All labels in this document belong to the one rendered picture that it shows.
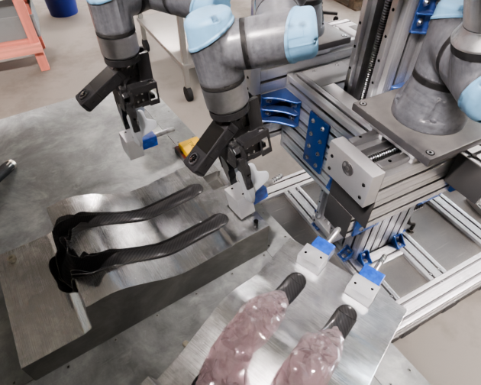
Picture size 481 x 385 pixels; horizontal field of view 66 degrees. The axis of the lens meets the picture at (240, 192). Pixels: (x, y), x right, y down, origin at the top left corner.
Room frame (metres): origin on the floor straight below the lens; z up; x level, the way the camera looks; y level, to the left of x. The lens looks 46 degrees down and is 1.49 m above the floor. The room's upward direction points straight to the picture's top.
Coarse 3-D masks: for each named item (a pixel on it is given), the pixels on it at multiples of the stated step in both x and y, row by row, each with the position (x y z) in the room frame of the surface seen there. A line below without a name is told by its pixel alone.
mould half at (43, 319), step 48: (144, 192) 0.59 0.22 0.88; (48, 240) 0.47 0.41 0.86; (96, 240) 0.42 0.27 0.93; (144, 240) 0.45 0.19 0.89; (240, 240) 0.45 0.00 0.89; (48, 288) 0.36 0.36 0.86; (96, 288) 0.32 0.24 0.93; (144, 288) 0.34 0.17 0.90; (192, 288) 0.38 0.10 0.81; (48, 336) 0.27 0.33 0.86; (96, 336) 0.28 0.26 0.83
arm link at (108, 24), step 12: (96, 0) 0.69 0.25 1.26; (108, 0) 0.68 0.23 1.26; (120, 0) 0.70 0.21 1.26; (132, 0) 0.72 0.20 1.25; (96, 12) 0.69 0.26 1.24; (108, 12) 0.68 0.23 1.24; (120, 12) 0.69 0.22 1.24; (132, 12) 0.72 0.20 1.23; (96, 24) 0.69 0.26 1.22; (108, 24) 0.68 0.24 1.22; (120, 24) 0.69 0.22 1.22; (132, 24) 0.71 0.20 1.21; (108, 36) 0.68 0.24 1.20; (120, 36) 0.69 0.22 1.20
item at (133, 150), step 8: (168, 128) 0.76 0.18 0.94; (120, 136) 0.71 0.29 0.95; (128, 136) 0.70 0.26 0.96; (144, 136) 0.72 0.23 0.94; (152, 136) 0.72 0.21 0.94; (128, 144) 0.68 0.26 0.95; (136, 144) 0.69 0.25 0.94; (144, 144) 0.70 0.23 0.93; (152, 144) 0.71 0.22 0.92; (128, 152) 0.68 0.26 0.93; (136, 152) 0.69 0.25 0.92
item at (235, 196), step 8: (280, 176) 0.59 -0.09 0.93; (264, 184) 0.57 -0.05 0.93; (232, 192) 0.53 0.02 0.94; (240, 192) 0.53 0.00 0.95; (256, 192) 0.53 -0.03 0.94; (264, 192) 0.54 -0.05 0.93; (232, 200) 0.52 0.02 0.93; (240, 200) 0.51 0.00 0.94; (256, 200) 0.53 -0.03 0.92; (232, 208) 0.53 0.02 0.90; (240, 208) 0.50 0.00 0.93; (248, 208) 0.51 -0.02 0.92; (240, 216) 0.50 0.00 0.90
